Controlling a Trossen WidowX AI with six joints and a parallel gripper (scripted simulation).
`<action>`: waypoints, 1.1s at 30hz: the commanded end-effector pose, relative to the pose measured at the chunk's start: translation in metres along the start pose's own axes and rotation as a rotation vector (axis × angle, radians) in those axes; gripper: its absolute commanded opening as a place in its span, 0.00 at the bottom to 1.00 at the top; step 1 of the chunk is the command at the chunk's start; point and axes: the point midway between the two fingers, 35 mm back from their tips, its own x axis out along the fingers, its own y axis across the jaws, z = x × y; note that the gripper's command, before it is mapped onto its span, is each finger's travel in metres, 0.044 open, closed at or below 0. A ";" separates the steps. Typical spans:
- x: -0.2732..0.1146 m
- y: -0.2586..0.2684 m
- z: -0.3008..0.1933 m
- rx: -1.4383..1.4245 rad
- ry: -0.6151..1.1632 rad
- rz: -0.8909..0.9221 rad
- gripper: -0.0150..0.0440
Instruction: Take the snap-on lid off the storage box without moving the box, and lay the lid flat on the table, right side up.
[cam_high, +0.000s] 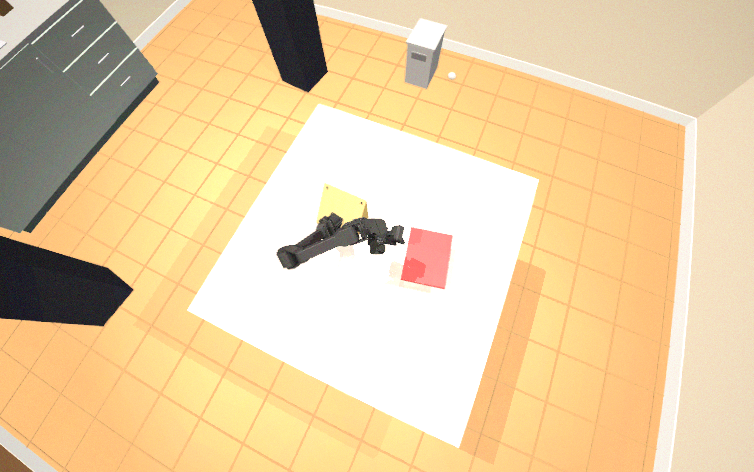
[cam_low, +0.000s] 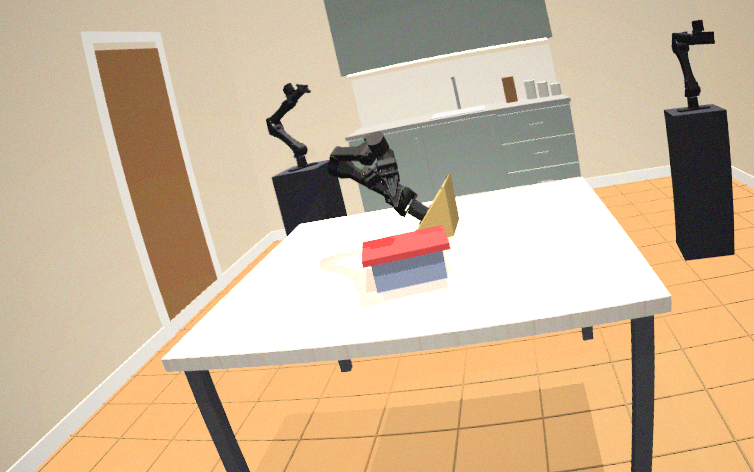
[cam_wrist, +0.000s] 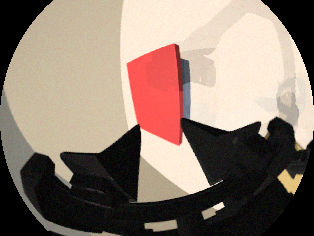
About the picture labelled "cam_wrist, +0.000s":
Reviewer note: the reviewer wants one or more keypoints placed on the red lid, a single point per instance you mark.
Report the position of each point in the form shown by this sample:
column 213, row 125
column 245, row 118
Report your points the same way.
column 156, row 85

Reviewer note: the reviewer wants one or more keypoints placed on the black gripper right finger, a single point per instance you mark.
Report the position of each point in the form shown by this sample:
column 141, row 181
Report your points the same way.
column 215, row 148

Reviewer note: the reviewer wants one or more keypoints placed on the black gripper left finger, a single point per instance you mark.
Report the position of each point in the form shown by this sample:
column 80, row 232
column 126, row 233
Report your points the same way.
column 119, row 163

